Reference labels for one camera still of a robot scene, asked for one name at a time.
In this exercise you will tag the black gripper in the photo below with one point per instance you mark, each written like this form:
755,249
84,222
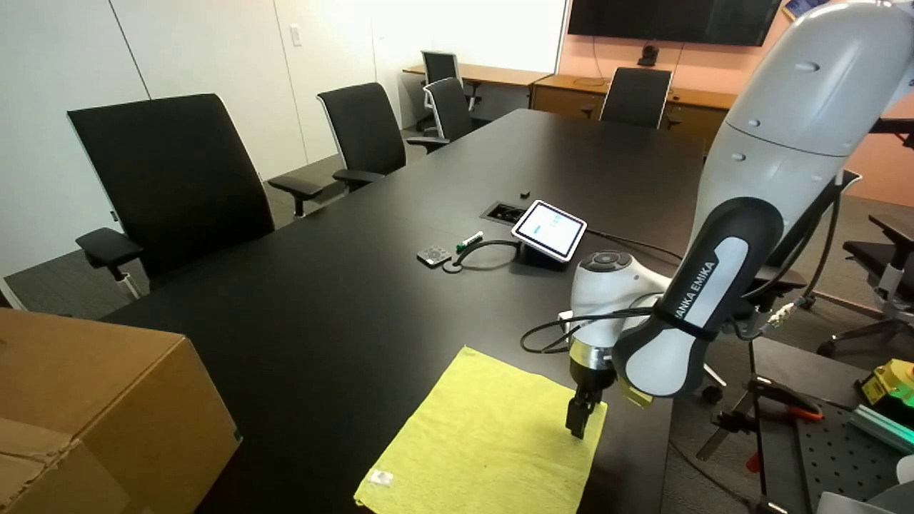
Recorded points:
591,368

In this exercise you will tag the yellow towel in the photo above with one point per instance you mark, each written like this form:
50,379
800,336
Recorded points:
487,439

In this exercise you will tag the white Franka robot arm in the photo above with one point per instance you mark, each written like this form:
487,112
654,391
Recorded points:
800,115

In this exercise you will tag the black tripod stand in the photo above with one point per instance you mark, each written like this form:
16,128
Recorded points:
758,446

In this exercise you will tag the white screen tablet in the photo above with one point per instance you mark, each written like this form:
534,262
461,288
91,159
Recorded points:
550,231

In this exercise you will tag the small flat black device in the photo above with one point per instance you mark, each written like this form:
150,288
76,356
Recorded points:
431,258

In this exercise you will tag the teal green bar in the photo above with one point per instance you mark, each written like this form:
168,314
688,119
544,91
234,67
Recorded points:
885,429

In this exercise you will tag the yellow green box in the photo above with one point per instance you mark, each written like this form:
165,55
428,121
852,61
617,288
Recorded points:
888,381

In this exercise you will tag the wooden sideboard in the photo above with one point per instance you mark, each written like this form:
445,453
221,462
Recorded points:
561,91

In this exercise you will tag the black webcam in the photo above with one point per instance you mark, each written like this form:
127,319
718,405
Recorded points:
650,55

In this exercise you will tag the large black office chair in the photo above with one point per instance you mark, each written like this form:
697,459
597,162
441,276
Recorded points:
181,182

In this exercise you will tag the brown cardboard box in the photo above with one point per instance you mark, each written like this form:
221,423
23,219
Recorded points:
94,411

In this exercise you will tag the black wall television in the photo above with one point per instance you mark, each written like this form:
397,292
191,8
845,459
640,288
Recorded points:
671,18

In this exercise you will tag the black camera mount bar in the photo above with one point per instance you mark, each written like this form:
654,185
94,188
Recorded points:
894,134

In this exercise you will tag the white wall switch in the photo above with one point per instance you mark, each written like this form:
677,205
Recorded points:
295,37

